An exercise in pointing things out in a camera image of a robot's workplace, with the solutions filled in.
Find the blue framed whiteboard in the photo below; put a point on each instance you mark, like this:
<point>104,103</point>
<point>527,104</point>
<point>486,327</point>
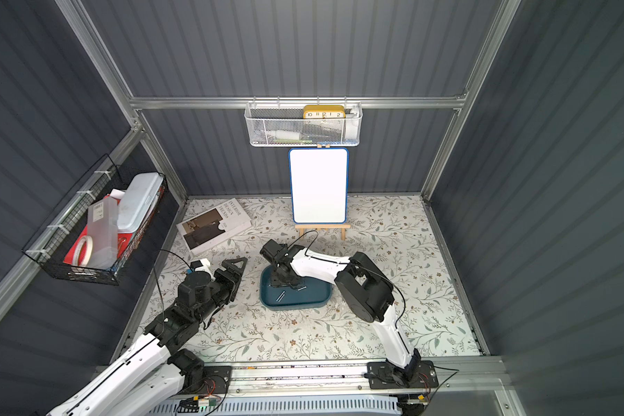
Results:
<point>319,185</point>

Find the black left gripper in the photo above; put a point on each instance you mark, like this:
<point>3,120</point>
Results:
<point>228,276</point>

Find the small wooden easel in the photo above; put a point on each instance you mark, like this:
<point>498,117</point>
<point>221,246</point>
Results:
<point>343,228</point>

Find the white mesh wall basket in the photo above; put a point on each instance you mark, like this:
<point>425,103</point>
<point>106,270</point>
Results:
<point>273,127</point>

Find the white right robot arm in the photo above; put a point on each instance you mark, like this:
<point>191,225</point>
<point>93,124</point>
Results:
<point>365,289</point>

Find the teal plastic tray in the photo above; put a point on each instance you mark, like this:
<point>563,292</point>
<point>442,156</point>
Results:
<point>316,295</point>

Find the aluminium frame rail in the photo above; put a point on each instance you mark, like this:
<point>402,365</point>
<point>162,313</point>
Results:
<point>396,102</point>

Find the interior design trends magazine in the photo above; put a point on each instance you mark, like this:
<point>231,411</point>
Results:
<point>214,226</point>

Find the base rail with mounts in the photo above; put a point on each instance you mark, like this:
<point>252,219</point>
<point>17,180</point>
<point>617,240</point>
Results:
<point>346,377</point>

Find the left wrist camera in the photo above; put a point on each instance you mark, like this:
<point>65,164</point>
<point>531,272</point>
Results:
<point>201,265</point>

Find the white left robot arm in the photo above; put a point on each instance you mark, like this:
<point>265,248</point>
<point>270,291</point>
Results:
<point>156,365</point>

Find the white plastic case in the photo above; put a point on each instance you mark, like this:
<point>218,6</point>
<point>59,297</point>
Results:
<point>136,201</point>

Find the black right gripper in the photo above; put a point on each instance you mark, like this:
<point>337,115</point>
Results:
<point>279,268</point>

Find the black wire wall basket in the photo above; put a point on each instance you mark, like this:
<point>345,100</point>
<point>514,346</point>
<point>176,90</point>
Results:
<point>57,238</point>

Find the white tape roll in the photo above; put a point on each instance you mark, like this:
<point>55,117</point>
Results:
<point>83,251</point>

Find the translucent plastic box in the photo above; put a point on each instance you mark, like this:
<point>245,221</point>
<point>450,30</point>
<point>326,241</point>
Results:
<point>102,227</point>

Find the yellow clock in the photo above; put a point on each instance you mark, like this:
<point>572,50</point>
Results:
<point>324,112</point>

